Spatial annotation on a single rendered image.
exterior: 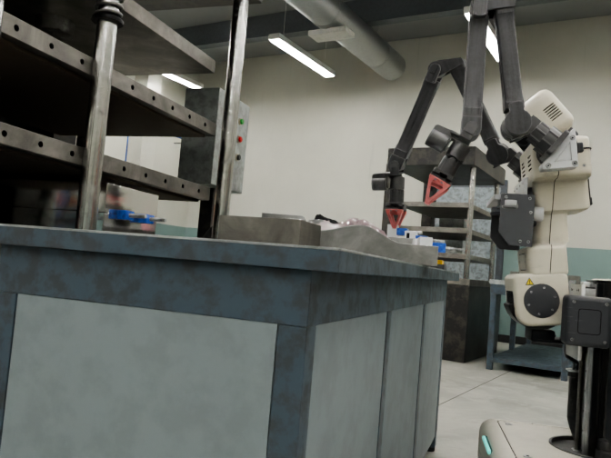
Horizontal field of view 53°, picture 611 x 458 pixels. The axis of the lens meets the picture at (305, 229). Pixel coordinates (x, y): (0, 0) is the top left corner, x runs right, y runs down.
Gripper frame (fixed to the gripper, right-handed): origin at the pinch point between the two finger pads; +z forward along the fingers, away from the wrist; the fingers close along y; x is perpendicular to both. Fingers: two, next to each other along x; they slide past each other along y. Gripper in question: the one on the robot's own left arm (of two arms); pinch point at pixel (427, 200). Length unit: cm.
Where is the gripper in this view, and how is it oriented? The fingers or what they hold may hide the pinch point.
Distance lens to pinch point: 189.9
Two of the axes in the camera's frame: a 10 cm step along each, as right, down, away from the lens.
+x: 8.4, 5.1, -1.8
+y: -1.7, -0.7, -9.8
